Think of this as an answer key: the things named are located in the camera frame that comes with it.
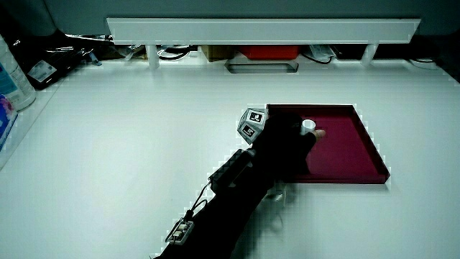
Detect clear flat plastic tray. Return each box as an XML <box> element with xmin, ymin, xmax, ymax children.
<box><xmin>225</xmin><ymin>59</ymin><xmax>300</xmax><ymax>75</ymax></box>

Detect person's left hand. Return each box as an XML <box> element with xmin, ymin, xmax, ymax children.
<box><xmin>236</xmin><ymin>106</ymin><xmax>327</xmax><ymax>181</ymax></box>

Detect black forearm sensor box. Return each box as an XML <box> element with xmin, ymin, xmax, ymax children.
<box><xmin>207</xmin><ymin>147</ymin><xmax>257</xmax><ymax>194</ymax></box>

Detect blue and pink packet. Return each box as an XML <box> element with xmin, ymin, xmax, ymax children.
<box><xmin>0</xmin><ymin>94</ymin><xmax>19</xmax><ymax>150</ymax></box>

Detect small clear plastic piece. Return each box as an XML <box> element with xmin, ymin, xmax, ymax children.
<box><xmin>264</xmin><ymin>181</ymin><xmax>289</xmax><ymax>206</ymax></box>

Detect orange-red box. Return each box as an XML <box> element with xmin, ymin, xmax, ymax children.
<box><xmin>239</xmin><ymin>45</ymin><xmax>301</xmax><ymax>61</ymax></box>

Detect person's left forearm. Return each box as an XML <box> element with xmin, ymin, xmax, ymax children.
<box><xmin>154</xmin><ymin>145</ymin><xmax>285</xmax><ymax>259</ymax></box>

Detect white plastic bottle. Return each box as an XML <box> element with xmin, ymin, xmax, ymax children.
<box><xmin>0</xmin><ymin>34</ymin><xmax>37</xmax><ymax>112</ymax></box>

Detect white round device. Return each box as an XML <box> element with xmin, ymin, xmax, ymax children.
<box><xmin>408</xmin><ymin>57</ymin><xmax>440</xmax><ymax>71</ymax></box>

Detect thin black sensor cable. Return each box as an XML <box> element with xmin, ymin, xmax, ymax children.
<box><xmin>185</xmin><ymin>182</ymin><xmax>212</xmax><ymax>220</ymax></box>

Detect white shelf riser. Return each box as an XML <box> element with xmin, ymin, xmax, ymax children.
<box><xmin>106</xmin><ymin>17</ymin><xmax>422</xmax><ymax>70</ymax></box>

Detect dark red tray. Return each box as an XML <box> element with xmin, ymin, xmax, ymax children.
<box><xmin>265</xmin><ymin>103</ymin><xmax>392</xmax><ymax>185</ymax></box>

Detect grey cable connector block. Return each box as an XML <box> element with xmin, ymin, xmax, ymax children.
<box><xmin>165</xmin><ymin>217</ymin><xmax>196</xmax><ymax>246</ymax></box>

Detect black coiled cable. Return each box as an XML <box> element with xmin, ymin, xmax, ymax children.
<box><xmin>157</xmin><ymin>45</ymin><xmax>192</xmax><ymax>61</ymax></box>

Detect white glue stick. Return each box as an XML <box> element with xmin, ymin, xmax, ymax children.
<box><xmin>300</xmin><ymin>119</ymin><xmax>317</xmax><ymax>137</ymax></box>

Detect brown cardboard box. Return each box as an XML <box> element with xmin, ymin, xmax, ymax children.
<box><xmin>200</xmin><ymin>45</ymin><xmax>237</xmax><ymax>63</ymax></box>

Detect black bag with white label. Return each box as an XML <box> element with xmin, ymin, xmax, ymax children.
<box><xmin>21</xmin><ymin>45</ymin><xmax>95</xmax><ymax>91</ymax></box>

